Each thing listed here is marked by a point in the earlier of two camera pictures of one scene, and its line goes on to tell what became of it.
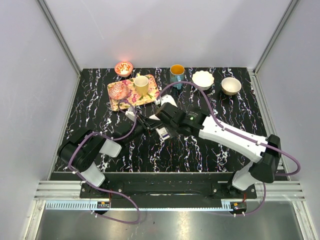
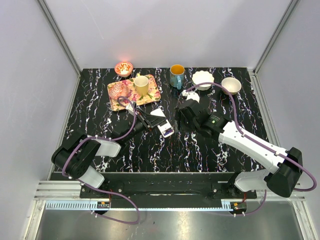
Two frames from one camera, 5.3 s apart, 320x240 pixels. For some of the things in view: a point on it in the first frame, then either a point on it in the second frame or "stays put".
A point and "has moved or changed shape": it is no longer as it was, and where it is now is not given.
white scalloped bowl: (203, 79) stays put
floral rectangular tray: (134, 99) stays put
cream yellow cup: (141, 84) stays put
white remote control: (163, 132) has moved or changed shape
